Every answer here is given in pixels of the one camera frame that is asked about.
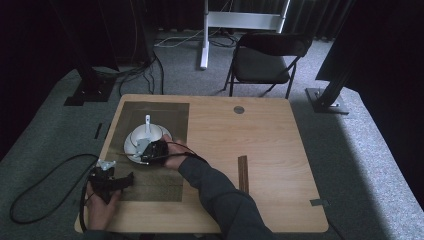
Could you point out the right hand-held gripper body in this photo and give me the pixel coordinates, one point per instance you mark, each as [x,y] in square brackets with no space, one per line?
[156,151]

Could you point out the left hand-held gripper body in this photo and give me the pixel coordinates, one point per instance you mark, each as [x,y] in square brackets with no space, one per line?
[101,181]

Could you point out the white metal stand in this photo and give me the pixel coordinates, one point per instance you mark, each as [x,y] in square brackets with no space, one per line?
[243,20]

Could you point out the brown placemat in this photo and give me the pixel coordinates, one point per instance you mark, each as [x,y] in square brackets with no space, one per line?
[160,186]

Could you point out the white plate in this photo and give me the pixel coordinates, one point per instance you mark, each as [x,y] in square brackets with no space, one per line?
[129,148]

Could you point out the black stand with square base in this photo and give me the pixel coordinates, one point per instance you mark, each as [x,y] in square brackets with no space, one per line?
[90,90]

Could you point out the grey round table grommet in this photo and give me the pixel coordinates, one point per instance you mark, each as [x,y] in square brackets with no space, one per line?
[239,110]

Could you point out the person's right hand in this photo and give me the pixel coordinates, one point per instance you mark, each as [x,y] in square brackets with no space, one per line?
[176,158]

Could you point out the black slanted stand with base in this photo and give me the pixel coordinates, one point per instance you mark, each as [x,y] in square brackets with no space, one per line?
[326,101]

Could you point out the black floor tape strip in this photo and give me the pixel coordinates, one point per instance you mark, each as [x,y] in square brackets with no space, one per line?
[98,130]
[108,130]

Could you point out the white ceramic spoon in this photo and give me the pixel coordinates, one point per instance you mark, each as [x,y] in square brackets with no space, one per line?
[147,126]

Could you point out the black folding chair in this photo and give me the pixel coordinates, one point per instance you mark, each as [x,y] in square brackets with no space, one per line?
[260,66]

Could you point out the grey tape strip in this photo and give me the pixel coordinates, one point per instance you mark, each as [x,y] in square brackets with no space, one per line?
[319,202]

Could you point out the white bowl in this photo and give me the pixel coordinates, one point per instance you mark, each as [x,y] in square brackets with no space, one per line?
[138,135]

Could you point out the person's left hand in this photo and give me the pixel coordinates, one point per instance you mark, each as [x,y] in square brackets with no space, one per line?
[98,211]

